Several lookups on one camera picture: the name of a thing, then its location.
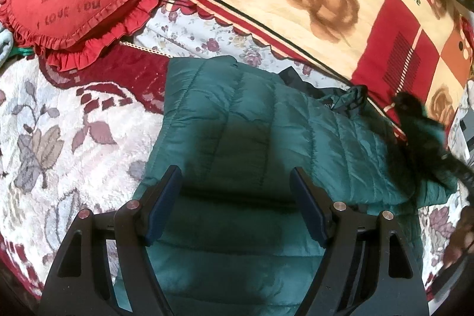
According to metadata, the light blue folded cloth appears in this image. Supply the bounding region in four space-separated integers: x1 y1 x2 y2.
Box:
0 23 14 66

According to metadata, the small floral white sheet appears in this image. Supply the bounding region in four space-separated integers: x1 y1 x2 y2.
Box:
132 7 348 89

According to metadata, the green quilted puffer jacket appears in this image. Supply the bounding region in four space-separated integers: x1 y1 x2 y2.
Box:
136 57 457 315

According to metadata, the floral white red bedspread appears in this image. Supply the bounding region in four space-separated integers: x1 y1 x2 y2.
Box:
0 41 464 302

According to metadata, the red cream rose blanket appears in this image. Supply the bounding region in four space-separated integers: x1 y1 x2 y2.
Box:
168 0 473 127

